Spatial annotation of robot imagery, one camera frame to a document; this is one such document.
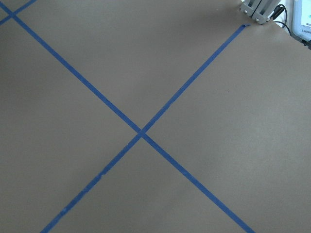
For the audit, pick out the aluminium frame post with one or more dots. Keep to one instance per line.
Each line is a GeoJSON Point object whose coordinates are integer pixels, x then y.
{"type": "Point", "coordinates": [261, 11]}

